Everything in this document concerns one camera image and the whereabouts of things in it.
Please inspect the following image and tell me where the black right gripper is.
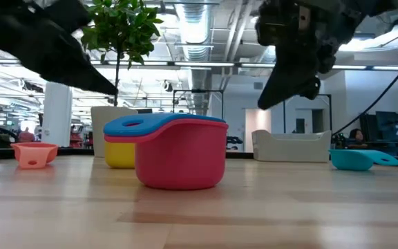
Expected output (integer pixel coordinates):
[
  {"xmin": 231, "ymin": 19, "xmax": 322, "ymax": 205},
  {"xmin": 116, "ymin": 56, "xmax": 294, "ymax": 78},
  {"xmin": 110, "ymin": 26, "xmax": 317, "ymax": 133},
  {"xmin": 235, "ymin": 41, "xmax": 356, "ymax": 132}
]
[{"xmin": 256, "ymin": 0, "xmax": 361, "ymax": 110}]

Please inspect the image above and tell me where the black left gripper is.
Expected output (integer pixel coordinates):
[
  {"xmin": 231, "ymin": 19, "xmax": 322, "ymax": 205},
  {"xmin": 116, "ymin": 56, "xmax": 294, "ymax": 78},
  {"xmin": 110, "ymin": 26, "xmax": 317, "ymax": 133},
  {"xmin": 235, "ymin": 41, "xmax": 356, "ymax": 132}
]
[{"xmin": 0, "ymin": 0, "xmax": 119, "ymax": 96}]

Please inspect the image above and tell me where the orange measuring cup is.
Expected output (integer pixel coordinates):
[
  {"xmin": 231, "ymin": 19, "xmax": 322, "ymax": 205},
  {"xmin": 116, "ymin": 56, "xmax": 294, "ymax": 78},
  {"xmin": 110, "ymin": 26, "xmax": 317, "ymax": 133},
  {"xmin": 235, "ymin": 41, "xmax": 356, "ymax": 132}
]
[{"xmin": 11, "ymin": 142, "xmax": 59, "ymax": 170}]

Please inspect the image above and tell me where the yellow measuring cup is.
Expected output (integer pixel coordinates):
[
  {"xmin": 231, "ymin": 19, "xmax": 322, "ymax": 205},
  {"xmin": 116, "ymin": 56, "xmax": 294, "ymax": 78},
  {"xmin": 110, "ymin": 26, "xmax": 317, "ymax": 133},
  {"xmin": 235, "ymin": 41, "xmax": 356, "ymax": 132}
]
[{"xmin": 104, "ymin": 141, "xmax": 137, "ymax": 169}]

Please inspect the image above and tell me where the blue measuring cup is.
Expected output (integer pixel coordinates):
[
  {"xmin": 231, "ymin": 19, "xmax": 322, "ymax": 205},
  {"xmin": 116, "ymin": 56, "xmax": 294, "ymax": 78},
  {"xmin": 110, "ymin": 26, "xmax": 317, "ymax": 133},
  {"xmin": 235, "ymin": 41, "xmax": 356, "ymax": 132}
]
[{"xmin": 103, "ymin": 113, "xmax": 227, "ymax": 138}]

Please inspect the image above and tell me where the teal measuring cup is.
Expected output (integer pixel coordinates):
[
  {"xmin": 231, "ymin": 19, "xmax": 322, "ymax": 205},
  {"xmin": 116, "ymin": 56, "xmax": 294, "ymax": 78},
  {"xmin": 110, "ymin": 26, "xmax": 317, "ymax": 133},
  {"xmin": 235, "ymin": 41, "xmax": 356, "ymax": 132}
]
[{"xmin": 328, "ymin": 149, "xmax": 398, "ymax": 172}]

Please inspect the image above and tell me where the large red measuring cup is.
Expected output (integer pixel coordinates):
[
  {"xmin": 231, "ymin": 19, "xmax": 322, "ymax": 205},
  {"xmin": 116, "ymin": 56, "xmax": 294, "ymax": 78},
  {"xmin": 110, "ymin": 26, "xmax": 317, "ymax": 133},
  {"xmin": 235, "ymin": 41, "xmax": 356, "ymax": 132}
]
[{"xmin": 104, "ymin": 119, "xmax": 229, "ymax": 190}]

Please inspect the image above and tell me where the grey plastic basket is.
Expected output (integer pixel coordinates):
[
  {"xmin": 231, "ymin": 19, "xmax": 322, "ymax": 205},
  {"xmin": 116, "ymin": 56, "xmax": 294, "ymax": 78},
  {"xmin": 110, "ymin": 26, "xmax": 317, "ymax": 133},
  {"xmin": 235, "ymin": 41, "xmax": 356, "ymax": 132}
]
[{"xmin": 252, "ymin": 129, "xmax": 332, "ymax": 163}]

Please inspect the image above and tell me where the white pillar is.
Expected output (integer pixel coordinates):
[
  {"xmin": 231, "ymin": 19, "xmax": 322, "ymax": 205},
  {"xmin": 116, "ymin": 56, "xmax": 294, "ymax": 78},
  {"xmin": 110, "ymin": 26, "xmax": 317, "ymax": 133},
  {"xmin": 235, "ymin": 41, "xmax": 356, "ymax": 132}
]
[{"xmin": 41, "ymin": 82, "xmax": 73, "ymax": 148}]

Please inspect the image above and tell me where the white plant pot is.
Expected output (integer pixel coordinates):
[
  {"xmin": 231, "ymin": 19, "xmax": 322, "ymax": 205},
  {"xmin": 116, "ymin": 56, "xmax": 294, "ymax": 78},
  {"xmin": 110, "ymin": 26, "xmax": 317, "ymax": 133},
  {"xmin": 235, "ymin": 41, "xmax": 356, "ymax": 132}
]
[{"xmin": 91, "ymin": 106, "xmax": 139, "ymax": 158}]

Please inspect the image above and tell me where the green leafy plant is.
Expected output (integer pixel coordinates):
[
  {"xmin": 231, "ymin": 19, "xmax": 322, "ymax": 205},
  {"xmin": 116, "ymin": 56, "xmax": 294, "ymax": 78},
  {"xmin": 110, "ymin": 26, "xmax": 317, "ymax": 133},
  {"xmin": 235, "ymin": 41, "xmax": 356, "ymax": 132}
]
[{"xmin": 80, "ymin": 0, "xmax": 164, "ymax": 107}]

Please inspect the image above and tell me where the red storage rack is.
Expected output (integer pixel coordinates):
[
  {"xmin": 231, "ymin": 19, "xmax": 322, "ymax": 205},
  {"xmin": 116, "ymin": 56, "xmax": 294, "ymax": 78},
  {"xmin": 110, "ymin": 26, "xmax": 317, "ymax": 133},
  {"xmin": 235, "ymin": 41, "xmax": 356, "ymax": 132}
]
[{"xmin": 69, "ymin": 124, "xmax": 95, "ymax": 149}]

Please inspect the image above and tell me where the seated person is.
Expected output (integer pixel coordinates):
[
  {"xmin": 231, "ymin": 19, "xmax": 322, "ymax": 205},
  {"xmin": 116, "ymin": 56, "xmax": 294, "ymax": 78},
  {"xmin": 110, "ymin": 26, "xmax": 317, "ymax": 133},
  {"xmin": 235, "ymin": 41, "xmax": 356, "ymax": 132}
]
[{"xmin": 346, "ymin": 128, "xmax": 365, "ymax": 149}]

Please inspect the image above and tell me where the dark computer monitor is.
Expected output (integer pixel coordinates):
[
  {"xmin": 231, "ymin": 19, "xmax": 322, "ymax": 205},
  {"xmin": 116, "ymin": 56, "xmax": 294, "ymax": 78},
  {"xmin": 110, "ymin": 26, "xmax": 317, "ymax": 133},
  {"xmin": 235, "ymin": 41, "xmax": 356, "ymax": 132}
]
[{"xmin": 375, "ymin": 110, "xmax": 398, "ymax": 141}]

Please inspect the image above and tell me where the black aluminium table frame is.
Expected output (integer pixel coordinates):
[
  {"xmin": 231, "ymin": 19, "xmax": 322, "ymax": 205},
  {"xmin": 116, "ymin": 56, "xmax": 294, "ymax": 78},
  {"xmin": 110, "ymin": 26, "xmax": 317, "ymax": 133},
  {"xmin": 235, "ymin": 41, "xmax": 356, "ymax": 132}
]
[{"xmin": 0, "ymin": 147, "xmax": 398, "ymax": 169}]

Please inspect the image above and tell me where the long thin black cable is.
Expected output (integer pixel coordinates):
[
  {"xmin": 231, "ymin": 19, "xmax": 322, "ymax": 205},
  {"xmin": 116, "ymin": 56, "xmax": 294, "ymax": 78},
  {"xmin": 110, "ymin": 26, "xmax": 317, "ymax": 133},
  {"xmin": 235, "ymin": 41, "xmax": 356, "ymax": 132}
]
[{"xmin": 332, "ymin": 44, "xmax": 398, "ymax": 136}]

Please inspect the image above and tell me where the corrugated silver ventilation duct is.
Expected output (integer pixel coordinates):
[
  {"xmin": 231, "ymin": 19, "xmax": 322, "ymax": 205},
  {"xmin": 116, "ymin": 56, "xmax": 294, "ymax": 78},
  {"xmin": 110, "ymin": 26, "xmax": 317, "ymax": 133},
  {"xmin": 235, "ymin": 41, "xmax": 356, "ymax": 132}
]
[{"xmin": 174, "ymin": 0, "xmax": 217, "ymax": 115}]

